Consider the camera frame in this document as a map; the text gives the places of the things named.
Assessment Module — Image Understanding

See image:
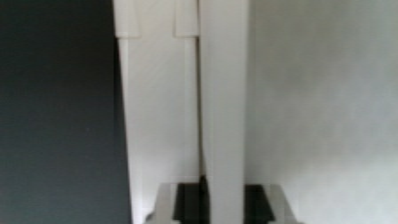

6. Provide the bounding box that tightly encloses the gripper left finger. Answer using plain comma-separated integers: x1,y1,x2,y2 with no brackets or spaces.
144,183,181,224

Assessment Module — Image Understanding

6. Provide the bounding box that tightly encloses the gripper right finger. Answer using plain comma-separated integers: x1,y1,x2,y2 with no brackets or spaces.
265,184,300,224

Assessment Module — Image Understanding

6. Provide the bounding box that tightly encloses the white desk top tray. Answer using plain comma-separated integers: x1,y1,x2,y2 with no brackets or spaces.
112,0,398,224

